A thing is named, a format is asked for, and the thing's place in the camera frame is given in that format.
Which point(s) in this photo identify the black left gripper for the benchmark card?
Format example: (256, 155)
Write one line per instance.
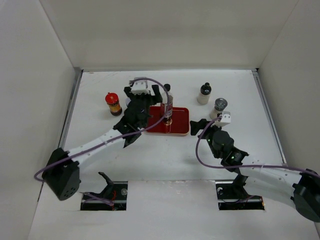
(154, 99)

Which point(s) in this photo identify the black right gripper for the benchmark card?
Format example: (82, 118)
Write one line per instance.
(196, 126)

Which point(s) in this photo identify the soy sauce bottle black cap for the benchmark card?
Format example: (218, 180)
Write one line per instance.
(166, 107)

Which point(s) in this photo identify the clear top salt grinder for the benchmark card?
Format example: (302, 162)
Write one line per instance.
(219, 105)

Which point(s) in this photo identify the small white lid jar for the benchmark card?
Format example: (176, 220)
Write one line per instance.
(127, 101)

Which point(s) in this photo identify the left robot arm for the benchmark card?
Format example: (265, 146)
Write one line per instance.
(63, 171)

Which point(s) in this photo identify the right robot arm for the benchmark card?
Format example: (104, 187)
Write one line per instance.
(292, 186)

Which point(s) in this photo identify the red rectangular tray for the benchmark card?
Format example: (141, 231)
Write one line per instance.
(179, 126)

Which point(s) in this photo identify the black top sugar shaker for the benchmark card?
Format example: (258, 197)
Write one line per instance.
(204, 94)

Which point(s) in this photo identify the red lid sauce jar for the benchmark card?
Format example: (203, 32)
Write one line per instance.
(113, 102)

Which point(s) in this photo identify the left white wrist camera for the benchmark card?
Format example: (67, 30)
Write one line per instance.
(139, 86)

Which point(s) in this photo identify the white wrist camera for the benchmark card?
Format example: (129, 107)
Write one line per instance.
(139, 86)
(225, 119)

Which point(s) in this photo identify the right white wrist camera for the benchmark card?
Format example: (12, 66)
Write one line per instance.
(225, 119)

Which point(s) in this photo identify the left aluminium frame rail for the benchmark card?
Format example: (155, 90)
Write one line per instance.
(70, 107)

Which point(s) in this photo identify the aluminium frame rail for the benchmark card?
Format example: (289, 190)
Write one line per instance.
(268, 114)
(70, 107)

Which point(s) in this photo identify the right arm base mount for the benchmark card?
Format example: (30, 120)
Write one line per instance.
(231, 196)

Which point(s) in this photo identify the right aluminium frame rail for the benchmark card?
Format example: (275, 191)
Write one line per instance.
(268, 114)

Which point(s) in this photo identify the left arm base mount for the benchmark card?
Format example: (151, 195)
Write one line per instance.
(112, 198)

